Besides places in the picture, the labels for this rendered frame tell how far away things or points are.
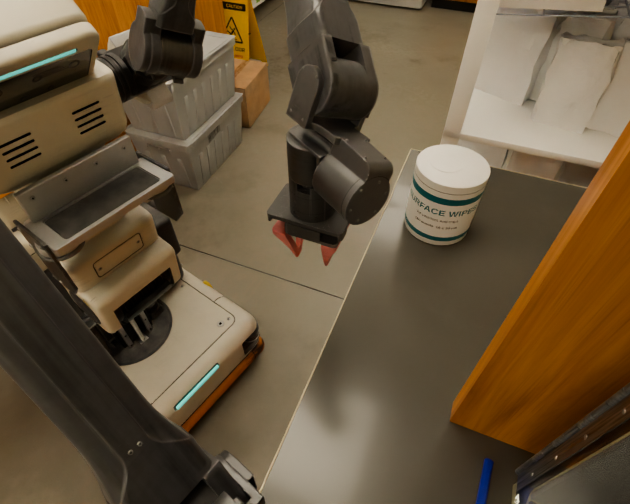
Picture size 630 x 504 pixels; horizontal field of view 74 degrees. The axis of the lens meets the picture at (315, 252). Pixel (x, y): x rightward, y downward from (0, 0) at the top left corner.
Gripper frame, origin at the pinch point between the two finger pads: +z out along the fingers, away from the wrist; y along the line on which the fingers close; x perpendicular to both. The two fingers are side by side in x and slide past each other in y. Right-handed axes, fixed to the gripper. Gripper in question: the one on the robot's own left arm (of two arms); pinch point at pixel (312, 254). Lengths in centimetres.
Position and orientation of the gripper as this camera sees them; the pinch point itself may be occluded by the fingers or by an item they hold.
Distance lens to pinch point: 59.4
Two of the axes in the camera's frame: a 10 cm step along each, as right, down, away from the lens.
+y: 9.3, 2.8, -2.5
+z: 0.0, 6.6, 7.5
